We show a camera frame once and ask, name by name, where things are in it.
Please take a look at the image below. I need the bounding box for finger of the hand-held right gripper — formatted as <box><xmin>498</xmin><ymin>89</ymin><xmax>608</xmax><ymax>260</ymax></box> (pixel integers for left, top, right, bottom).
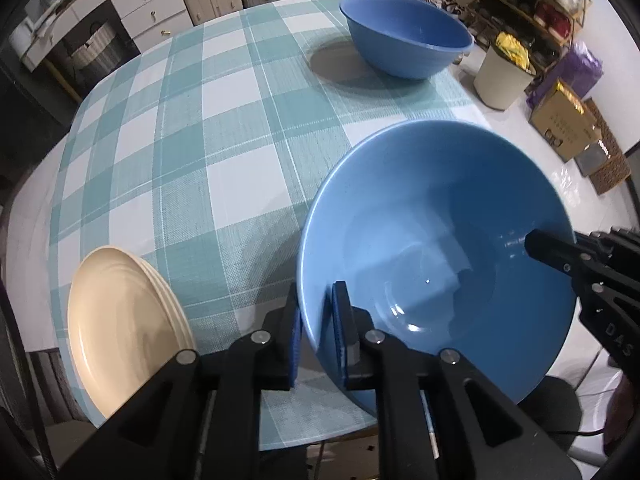
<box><xmin>524</xmin><ymin>229</ymin><xmax>586</xmax><ymax>281</ymax></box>
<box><xmin>575</xmin><ymin>229</ymin><xmax>640</xmax><ymax>267</ymax></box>

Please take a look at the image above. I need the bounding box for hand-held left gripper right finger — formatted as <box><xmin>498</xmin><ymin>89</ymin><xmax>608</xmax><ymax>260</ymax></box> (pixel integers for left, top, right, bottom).
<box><xmin>330</xmin><ymin>281</ymin><xmax>573</xmax><ymax>480</ymax></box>

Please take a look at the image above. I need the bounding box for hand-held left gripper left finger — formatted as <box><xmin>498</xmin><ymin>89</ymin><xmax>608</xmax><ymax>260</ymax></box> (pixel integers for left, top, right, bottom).
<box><xmin>57</xmin><ymin>282</ymin><xmax>303</xmax><ymax>480</ymax></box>

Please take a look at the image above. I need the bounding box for blue bowl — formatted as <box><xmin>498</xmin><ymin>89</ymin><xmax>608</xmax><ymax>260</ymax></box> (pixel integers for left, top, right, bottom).
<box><xmin>296</xmin><ymin>120</ymin><xmax>577</xmax><ymax>418</ymax></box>
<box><xmin>339</xmin><ymin>0</ymin><xmax>475</xmax><ymax>81</ymax></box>

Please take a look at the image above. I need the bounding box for person's right forearm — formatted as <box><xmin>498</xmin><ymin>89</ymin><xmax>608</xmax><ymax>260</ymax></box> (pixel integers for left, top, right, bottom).
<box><xmin>602</xmin><ymin>375</ymin><xmax>640</xmax><ymax>458</ymax></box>

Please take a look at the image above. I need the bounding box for brown wicker basket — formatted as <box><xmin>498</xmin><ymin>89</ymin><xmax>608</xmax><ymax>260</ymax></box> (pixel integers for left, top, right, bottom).
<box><xmin>582</xmin><ymin>99</ymin><xmax>632</xmax><ymax>195</ymax></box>

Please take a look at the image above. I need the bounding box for cardboard box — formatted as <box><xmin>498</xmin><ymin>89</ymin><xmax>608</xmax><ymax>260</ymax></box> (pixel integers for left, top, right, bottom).
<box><xmin>529</xmin><ymin>77</ymin><xmax>603</xmax><ymax>163</ymax></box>

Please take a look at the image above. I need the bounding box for beige trash bin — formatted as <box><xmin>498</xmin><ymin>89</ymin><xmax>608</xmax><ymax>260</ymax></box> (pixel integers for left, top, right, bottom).
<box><xmin>472</xmin><ymin>42</ymin><xmax>533</xmax><ymax>111</ymax></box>

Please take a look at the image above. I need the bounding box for purple bag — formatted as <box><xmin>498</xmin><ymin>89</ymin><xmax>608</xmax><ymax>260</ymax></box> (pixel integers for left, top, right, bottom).
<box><xmin>525</xmin><ymin>42</ymin><xmax>605</xmax><ymax>111</ymax></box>

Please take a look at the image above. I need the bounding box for teal checked tablecloth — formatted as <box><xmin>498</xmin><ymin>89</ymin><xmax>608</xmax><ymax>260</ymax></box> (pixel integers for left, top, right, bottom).
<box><xmin>49</xmin><ymin>0</ymin><xmax>493</xmax><ymax>451</ymax></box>

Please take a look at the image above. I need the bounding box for metal shoe rack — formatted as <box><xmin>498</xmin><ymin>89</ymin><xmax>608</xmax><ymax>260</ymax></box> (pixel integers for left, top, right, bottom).
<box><xmin>470</xmin><ymin>0</ymin><xmax>593</xmax><ymax>73</ymax></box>

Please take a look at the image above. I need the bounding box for grey upholstered chair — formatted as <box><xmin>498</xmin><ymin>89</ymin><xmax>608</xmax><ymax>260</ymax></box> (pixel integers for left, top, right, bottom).
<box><xmin>27</xmin><ymin>350</ymin><xmax>103</xmax><ymax>428</ymax></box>

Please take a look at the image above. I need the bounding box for row of shoes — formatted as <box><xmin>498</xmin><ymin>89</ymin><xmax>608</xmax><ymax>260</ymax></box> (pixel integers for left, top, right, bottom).
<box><xmin>320</xmin><ymin>0</ymin><xmax>481</xmax><ymax>23</ymax></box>

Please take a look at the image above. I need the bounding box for woven laundry basket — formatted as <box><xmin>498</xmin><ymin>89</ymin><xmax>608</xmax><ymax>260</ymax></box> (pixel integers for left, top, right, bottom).
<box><xmin>67</xmin><ymin>22</ymin><xmax>126</xmax><ymax>68</ymax></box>

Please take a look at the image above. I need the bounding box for white desk with drawers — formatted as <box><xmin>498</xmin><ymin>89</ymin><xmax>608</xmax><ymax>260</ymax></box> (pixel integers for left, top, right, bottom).
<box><xmin>20</xmin><ymin>0</ymin><xmax>196</xmax><ymax>73</ymax></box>

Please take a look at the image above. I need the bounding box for white kettle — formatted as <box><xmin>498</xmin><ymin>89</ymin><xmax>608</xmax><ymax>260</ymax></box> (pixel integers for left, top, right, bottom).
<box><xmin>9</xmin><ymin>20</ymin><xmax>33</xmax><ymax>58</ymax></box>

